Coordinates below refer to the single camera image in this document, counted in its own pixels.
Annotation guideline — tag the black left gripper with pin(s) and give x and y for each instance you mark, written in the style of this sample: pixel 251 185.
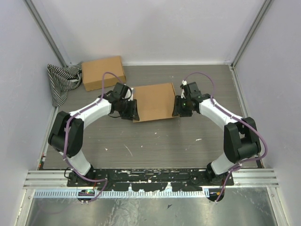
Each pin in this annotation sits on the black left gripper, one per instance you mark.
pixel 133 114

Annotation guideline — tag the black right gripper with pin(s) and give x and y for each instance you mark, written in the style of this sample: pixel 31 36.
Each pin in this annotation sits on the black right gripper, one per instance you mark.
pixel 178 109

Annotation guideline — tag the brown cardboard box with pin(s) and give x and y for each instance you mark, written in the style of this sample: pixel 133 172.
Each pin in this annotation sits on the brown cardboard box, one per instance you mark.
pixel 107 70

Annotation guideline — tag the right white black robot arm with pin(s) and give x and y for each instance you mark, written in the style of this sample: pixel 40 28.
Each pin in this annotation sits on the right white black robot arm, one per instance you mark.
pixel 240 142

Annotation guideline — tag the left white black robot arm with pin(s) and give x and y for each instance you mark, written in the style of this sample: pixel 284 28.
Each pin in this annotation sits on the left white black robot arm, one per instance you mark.
pixel 66 135

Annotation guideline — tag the striped black white cloth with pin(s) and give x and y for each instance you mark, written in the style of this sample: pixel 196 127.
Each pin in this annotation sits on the striped black white cloth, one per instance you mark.
pixel 62 80

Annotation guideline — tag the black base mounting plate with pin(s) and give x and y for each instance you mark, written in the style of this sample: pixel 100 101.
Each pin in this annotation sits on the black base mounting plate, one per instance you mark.
pixel 148 180

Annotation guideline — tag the white slotted cable duct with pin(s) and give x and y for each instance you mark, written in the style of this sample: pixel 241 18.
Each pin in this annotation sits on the white slotted cable duct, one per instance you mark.
pixel 89 193

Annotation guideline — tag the aluminium front rail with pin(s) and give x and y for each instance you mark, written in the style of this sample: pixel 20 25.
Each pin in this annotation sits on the aluminium front rail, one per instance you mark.
pixel 245 177

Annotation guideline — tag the right aluminium corner post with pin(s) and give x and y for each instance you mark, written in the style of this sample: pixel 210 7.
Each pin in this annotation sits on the right aluminium corner post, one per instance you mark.
pixel 254 27

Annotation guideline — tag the aluminium corner post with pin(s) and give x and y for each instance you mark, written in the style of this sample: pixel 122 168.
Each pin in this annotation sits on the aluminium corner post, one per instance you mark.
pixel 254 27
pixel 42 19

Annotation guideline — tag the left aluminium corner post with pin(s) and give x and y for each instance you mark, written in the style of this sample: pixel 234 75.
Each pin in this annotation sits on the left aluminium corner post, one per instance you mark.
pixel 42 19

